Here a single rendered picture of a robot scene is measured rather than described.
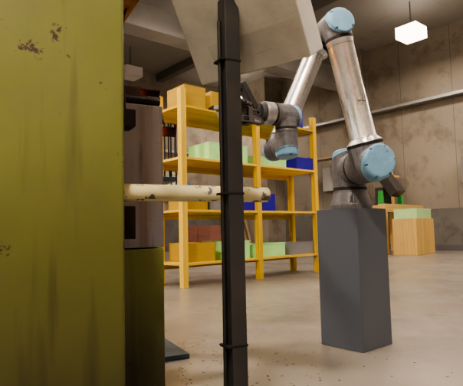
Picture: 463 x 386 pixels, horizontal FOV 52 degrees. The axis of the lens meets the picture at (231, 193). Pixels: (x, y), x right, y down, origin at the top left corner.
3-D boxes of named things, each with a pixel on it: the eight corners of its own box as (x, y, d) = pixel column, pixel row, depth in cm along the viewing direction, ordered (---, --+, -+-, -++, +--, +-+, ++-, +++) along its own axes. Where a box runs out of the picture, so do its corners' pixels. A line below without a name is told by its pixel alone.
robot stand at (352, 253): (350, 336, 227) (345, 210, 232) (392, 344, 211) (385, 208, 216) (321, 344, 213) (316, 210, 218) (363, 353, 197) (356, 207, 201)
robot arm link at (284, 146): (291, 161, 200) (290, 132, 201) (302, 156, 189) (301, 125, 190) (270, 160, 198) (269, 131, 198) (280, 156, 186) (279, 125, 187)
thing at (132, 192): (262, 204, 145) (262, 187, 145) (272, 203, 140) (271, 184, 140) (118, 203, 124) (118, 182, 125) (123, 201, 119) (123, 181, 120)
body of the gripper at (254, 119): (240, 120, 179) (267, 122, 184) (239, 97, 180) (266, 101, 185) (230, 124, 186) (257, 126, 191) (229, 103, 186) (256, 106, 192)
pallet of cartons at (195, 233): (207, 250, 1344) (206, 226, 1350) (233, 250, 1257) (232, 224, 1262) (182, 251, 1291) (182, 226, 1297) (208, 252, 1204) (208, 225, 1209)
